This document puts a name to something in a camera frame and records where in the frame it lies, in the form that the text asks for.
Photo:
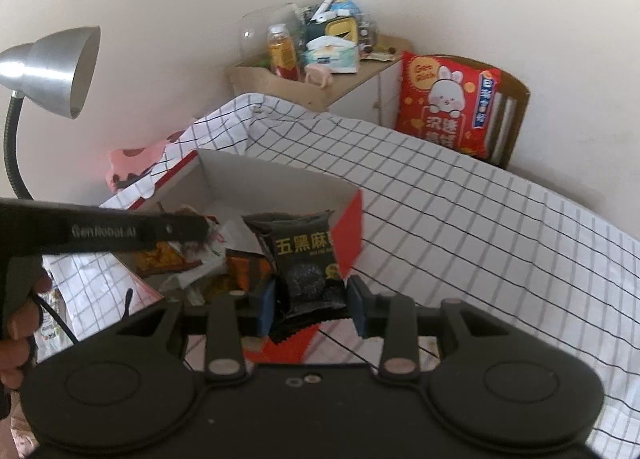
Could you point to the dark red snack packet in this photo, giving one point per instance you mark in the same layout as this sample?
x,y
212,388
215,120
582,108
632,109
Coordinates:
x,y
245,269

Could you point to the pink plastic object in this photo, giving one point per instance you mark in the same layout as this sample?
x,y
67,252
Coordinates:
x,y
317,76

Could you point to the small packets on side table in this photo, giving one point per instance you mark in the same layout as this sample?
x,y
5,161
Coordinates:
x,y
380,49

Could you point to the wooden chair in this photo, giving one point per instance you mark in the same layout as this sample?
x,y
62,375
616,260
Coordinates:
x,y
515,109

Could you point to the black snack packet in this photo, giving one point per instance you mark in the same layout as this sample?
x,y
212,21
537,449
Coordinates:
x,y
305,264

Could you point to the silver desk lamp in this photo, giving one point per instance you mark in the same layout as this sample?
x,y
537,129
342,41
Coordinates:
x,y
45,69

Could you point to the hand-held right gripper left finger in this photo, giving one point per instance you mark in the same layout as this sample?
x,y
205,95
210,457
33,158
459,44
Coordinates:
x,y
267,311

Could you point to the white blue bag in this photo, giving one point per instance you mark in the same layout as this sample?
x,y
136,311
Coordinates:
x,y
345,6

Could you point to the pink spotted bag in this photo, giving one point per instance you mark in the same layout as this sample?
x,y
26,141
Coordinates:
x,y
132,164

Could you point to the red cardboard box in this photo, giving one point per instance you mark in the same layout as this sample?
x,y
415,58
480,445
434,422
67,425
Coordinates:
x,y
235,179

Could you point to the green yellow container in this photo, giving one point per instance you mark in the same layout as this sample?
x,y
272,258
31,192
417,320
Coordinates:
x,y
340,29

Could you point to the white checked tablecloth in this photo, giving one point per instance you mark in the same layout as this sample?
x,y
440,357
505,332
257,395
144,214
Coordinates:
x,y
475,239

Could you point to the orange drink bottle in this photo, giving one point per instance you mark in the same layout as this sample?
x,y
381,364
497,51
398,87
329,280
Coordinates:
x,y
284,54

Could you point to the light wooden side table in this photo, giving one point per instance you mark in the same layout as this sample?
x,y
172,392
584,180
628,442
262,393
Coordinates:
x,y
280,84

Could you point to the white tube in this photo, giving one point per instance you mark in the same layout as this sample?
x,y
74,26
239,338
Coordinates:
x,y
326,4

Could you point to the tissue pack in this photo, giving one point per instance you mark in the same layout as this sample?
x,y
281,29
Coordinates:
x,y
332,56

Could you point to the white snack packet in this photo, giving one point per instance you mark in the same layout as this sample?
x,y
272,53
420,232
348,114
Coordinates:
x,y
225,234

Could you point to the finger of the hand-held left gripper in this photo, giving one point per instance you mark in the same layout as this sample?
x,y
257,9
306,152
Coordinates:
x,y
182,229

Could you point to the person's left hand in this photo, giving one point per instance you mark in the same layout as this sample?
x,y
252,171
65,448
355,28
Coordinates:
x,y
17,334

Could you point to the orange red chips packet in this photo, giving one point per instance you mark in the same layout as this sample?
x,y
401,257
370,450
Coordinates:
x,y
165,259

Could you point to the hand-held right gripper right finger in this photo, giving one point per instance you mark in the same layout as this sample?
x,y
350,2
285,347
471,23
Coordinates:
x,y
357,309

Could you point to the green white printed packet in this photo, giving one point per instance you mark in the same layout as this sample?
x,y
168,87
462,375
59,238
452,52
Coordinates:
x,y
50,319

